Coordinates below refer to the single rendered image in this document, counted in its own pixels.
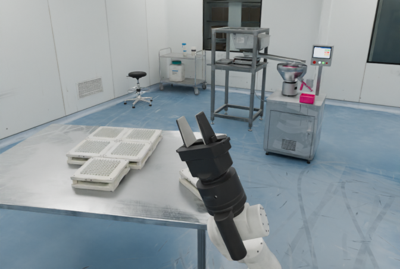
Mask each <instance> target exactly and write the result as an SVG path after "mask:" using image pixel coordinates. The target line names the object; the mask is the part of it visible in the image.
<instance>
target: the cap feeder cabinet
mask: <svg viewBox="0 0 400 269"><path fill-rule="evenodd" d="M281 92H282V89H277V90H275V91H274V92H273V93H272V94H271V95H270V96H269V97H268V98H267V99H266V100H267V103H266V112H265V127H264V143H263V149H264V151H267V153H265V154H266V155H268V154H269V153H268V152H274V153H277V154H282V155H288V156H292V157H297V158H302V159H307V160H308V161H307V164H310V160H312V159H313V158H314V155H315V152H316V150H317V147H318V144H319V142H320V134H321V126H322V121H323V113H324V105H325V100H326V95H327V94H322V93H319V95H318V96H315V101H314V103H313V104H306V103H301V102H299V97H300V95H301V94H302V93H307V94H312V95H315V93H312V92H301V91H297V93H298V94H296V95H289V97H288V96H287V95H284V94H282V93H281Z"/></svg>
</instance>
